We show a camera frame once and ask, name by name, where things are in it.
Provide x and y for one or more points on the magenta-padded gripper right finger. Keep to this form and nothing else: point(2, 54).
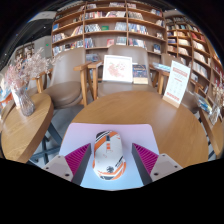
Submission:
point(146, 159)

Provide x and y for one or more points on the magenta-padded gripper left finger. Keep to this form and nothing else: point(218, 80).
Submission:
point(76, 159)

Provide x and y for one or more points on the white orange patterned computer mouse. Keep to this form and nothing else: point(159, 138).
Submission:
point(108, 156)

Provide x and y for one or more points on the blue pink gradient mouse pad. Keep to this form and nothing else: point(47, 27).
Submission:
point(133, 135)

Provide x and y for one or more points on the round wooden side table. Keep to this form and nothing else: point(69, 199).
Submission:
point(216, 136)
point(23, 133)

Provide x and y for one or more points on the tan chair with wooden arms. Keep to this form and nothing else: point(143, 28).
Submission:
point(126, 87)

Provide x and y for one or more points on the glass vase with pink flowers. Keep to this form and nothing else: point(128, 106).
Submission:
point(26, 103)

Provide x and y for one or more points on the stack of colourful books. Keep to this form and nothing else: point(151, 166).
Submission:
point(204, 104)

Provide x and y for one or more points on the white sign on wooden base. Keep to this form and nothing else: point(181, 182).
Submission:
point(176, 83)

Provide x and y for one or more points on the dark cover book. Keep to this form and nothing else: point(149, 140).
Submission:
point(140, 74)

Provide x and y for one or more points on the stack of pale blue books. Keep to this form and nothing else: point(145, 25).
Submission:
point(162, 67)

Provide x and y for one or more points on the white framed floral picture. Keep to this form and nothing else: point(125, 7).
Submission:
point(117, 68)

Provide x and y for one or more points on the small distant wooden bookshelf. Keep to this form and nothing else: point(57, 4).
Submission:
point(25, 51)

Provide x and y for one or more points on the curved wooden bookshelf with books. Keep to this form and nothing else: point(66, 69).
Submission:
point(193, 46)

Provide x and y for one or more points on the wide wooden bookshelf with books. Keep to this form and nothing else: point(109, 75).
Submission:
point(106, 23)

